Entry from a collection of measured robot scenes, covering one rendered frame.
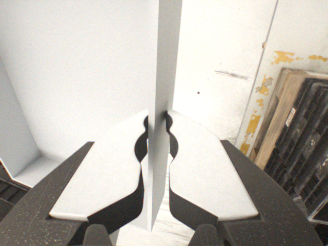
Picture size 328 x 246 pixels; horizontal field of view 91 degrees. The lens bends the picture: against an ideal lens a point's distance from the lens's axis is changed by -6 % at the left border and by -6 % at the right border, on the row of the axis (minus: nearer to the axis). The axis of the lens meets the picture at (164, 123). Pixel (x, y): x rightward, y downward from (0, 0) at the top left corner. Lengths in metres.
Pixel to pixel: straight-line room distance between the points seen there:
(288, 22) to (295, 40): 0.10
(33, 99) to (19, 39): 0.07
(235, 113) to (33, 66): 0.32
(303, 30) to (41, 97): 1.07
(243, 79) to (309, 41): 0.81
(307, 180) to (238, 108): 0.54
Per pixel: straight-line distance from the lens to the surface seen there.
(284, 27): 1.08
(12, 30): 0.23
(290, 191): 0.97
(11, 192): 0.67
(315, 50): 1.15
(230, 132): 0.38
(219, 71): 0.33
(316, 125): 0.84
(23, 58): 0.23
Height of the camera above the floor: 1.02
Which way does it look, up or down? 56 degrees down
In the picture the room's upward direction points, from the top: 154 degrees counter-clockwise
